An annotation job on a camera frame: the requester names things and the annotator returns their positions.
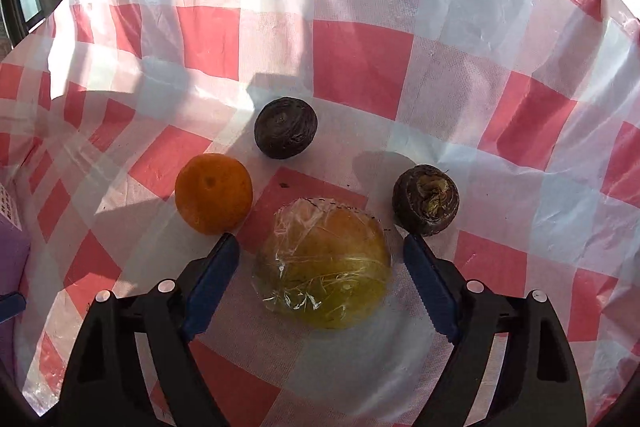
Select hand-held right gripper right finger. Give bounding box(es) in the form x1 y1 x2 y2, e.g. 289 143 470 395
404 234 587 427

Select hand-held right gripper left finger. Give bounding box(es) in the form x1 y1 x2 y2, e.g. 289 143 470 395
59 233 240 427

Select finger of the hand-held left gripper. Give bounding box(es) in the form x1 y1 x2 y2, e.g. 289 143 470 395
0 292 27 324

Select dark purple passion fruit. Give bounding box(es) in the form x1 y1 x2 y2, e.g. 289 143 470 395
254 97 319 160
392 165 460 237

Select orange tangerine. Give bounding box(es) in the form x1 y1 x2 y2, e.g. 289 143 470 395
174 153 254 236

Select yellow plastic-wrapped fruit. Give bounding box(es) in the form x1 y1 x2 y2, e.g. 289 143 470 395
252 197 392 331

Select purple box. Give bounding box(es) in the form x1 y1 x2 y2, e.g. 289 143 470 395
0 184 32 303

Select red white checkered tablecloth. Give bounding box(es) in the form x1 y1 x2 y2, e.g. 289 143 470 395
0 0 640 427

